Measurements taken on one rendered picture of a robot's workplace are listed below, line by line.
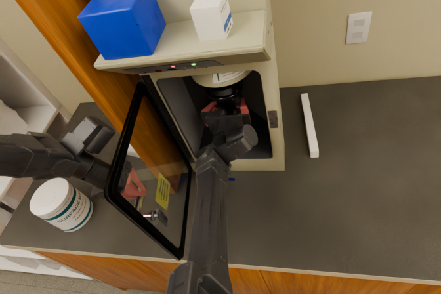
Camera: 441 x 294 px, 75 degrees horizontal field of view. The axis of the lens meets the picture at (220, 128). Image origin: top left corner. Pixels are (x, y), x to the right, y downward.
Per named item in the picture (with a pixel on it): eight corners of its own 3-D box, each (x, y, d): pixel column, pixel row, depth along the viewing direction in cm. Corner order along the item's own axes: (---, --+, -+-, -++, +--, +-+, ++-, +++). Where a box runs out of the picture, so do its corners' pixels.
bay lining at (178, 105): (207, 105, 112) (176, 23, 86) (274, 102, 105) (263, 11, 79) (195, 159, 97) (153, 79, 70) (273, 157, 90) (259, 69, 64)
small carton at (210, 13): (207, 25, 53) (198, -7, 49) (233, 23, 52) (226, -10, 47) (199, 41, 51) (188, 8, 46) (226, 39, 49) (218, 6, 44)
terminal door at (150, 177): (191, 167, 98) (141, 77, 68) (181, 262, 79) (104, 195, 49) (189, 167, 98) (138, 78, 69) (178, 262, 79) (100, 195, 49)
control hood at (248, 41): (134, 67, 68) (113, 30, 61) (272, 52, 60) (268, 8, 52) (117, 102, 61) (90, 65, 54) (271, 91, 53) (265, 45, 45)
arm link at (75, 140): (19, 147, 53) (47, 174, 50) (60, 97, 54) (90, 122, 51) (65, 157, 64) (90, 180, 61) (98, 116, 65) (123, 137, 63)
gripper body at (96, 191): (104, 174, 71) (77, 161, 66) (131, 162, 66) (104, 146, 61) (96, 199, 67) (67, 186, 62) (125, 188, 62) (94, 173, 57)
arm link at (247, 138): (193, 159, 69) (214, 184, 72) (228, 144, 63) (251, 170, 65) (209, 130, 78) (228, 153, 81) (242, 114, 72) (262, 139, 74)
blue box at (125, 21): (123, 31, 60) (99, -13, 53) (167, 24, 57) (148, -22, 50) (104, 61, 53) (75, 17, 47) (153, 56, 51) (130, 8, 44)
